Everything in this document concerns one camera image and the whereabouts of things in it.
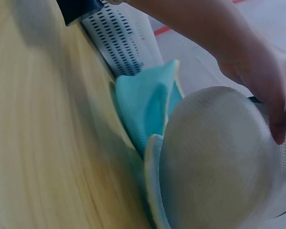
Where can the person's left hand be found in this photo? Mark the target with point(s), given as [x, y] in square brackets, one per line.
[262, 69]

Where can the person's left thumb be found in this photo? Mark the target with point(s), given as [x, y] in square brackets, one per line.
[277, 119]

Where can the mesh strainer with dark rim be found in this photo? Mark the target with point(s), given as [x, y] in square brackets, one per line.
[214, 157]

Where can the person's left forearm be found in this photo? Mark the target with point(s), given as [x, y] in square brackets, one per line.
[200, 26]

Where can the teal cloth with yellow edge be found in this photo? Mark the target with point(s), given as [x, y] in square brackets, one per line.
[135, 95]

